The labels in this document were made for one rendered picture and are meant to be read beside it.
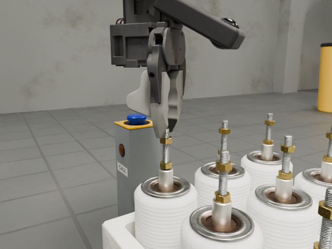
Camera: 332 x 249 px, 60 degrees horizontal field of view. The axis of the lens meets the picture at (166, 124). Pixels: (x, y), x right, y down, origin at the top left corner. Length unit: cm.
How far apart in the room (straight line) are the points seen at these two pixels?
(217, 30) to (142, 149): 30
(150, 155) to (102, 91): 234
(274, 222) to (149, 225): 17
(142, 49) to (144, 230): 25
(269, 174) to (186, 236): 26
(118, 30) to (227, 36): 14
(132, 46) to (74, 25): 245
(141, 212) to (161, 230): 4
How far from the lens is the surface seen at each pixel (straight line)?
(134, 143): 55
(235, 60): 377
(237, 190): 48
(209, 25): 36
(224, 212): 35
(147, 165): 58
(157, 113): 37
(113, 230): 48
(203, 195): 49
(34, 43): 276
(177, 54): 40
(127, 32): 39
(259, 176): 56
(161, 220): 42
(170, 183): 43
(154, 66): 36
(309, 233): 43
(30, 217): 95
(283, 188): 43
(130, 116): 57
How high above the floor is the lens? 44
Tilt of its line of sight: 13 degrees down
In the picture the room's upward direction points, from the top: straight up
